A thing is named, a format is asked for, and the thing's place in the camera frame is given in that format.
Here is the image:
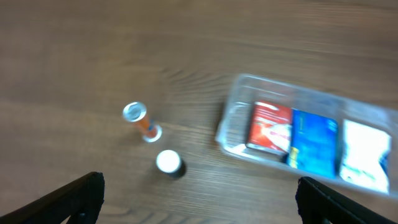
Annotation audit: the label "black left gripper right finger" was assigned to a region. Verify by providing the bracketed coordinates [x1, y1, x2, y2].
[295, 177, 395, 224]

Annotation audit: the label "dark brown syrup bottle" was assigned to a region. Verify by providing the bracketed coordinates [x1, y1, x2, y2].
[155, 150, 187, 179]

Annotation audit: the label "red medicine box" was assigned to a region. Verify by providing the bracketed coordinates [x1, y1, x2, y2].
[246, 101, 293, 156]

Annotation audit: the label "white medicine box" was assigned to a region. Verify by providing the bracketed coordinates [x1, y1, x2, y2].
[339, 119, 392, 194]

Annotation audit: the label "clear plastic container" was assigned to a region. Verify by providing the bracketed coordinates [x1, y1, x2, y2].
[216, 74, 397, 198]

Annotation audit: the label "orange tablet tube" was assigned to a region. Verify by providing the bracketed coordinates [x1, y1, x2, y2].
[123, 101, 162, 143]

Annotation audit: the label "blue lozenge box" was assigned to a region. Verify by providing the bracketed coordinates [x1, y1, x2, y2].
[287, 110, 338, 179]

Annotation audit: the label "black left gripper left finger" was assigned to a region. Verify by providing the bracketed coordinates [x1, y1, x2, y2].
[1, 172, 105, 223]

